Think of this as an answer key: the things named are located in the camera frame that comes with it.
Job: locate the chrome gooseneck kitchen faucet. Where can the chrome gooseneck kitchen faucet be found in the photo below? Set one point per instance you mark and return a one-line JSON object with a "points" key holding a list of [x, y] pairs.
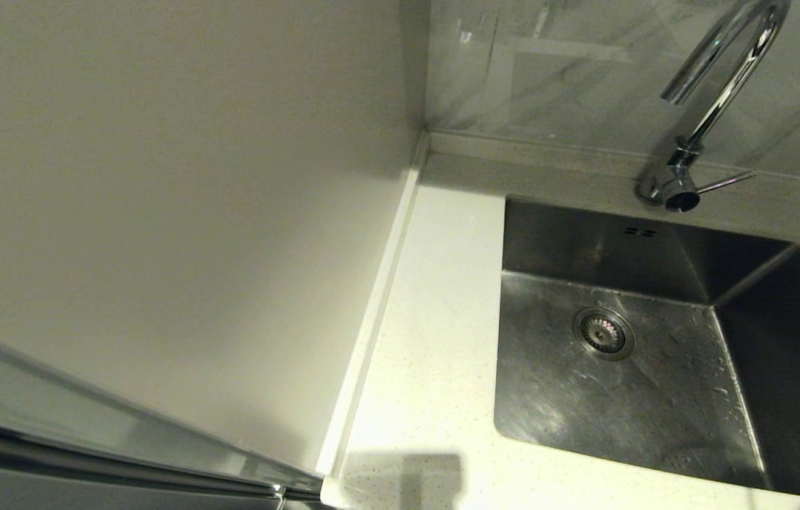
{"points": [[679, 180]]}

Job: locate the stainless steel sink basin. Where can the stainless steel sink basin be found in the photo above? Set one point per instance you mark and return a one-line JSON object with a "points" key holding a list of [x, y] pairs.
{"points": [[619, 411]]}

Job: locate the round metal drain strainer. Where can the round metal drain strainer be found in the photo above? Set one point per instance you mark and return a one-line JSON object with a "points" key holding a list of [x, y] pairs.
{"points": [[603, 333]]}

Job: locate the beige cabinet side panel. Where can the beige cabinet side panel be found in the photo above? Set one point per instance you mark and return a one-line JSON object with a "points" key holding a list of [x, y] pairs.
{"points": [[159, 177]]}

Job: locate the stainless steel appliance front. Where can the stainless steel appliance front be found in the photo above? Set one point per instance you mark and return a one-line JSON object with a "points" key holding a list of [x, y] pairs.
{"points": [[31, 386]]}

